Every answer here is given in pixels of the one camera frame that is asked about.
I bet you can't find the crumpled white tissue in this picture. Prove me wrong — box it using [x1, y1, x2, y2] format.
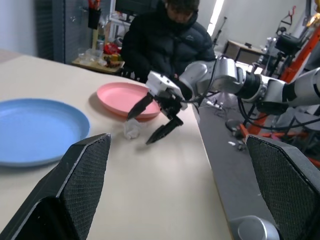
[122, 117, 142, 140]

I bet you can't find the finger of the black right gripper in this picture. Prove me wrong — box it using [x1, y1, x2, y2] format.
[145, 115, 185, 146]
[126, 90, 155, 121]

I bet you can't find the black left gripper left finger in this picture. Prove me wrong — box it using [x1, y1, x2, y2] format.
[0, 132, 112, 240]

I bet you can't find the wooden background desk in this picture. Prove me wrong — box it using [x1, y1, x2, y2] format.
[223, 39, 270, 65]

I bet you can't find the pink plastic plate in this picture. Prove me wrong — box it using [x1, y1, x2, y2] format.
[96, 81, 162, 123]

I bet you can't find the person in black jacket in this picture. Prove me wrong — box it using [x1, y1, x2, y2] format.
[120, 0, 217, 85]

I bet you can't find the blue plastic plate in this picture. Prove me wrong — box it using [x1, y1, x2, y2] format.
[0, 98, 91, 168]

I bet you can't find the black hanging pen holder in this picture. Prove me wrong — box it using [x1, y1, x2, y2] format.
[87, 0, 102, 30]

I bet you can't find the dark grey metal cabinet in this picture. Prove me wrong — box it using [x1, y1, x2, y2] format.
[34, 0, 112, 65]

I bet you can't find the cluttered wooden side table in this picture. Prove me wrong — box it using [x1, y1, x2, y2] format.
[71, 41, 126, 75]

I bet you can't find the orange metal stand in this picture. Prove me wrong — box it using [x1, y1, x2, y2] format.
[238, 9, 320, 142]

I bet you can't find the silver robot body joint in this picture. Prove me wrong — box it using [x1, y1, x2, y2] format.
[229, 214, 280, 240]

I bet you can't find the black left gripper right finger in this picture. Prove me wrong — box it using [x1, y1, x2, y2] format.
[245, 134, 320, 240]

